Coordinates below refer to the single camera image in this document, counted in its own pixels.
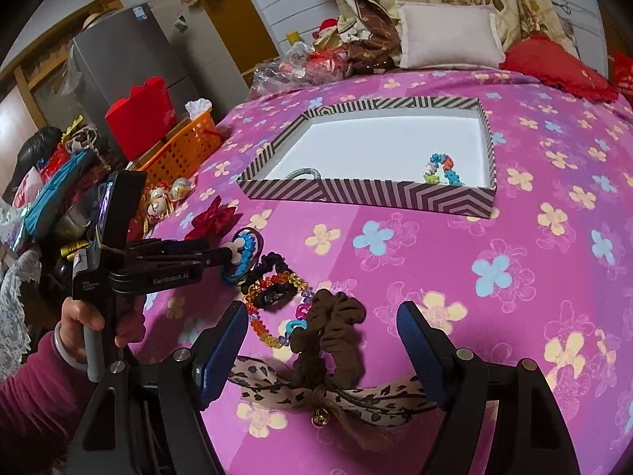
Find red shopping bag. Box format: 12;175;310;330
610;52;633;92

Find rainbow bead bracelet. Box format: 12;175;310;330
243;271;317;352

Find brown scrunchie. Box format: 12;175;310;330
289;288;368;391

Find clear plastic bags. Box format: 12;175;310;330
252;42;347;95

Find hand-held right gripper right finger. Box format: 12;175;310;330
397;301;582;475

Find white pillow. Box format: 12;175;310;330
396;1;505;70

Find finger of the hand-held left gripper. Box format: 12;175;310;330
126;238;213;258
148;249;237;273

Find person's left forearm maroon sleeve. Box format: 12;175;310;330
0;329;100;475

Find white tissue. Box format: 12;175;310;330
184;99;213;120

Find white lace cloth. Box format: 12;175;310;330
0;203;45;357

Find colourful flower bead bracelet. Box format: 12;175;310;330
423;152;461;188

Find blue plastic wrapper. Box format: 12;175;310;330
22;151;97;236

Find pale jade bangle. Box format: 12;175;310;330
53;321;90;372

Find person's left hand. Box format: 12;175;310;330
59;297;146;357

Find leopard print bow hair tie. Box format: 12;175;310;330
228;356;438;448

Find pink floral bedsheet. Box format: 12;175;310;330
141;66;633;475

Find striped cardboard box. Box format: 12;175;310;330
236;95;498;221

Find red paper bag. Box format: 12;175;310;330
105;78;178;162

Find brown floral blanket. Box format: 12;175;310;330
341;0;406;77

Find red frilled cushion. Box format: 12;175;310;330
499;34;619;105

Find santa plush toy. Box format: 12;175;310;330
314;18;347;53

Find red bow hair clip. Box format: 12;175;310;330
184;195;243;242

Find black scrunchie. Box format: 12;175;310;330
241;252;298;308

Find brown wooden door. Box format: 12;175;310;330
205;0;280;72

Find grey refrigerator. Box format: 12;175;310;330
72;2;199;124

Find orange plastic basket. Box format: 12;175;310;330
133;109;223;186

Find blue bead bracelet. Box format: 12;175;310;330
222;228;265;285

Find black round object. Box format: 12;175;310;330
12;126;63;199

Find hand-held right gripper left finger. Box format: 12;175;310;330
64;301;249;475

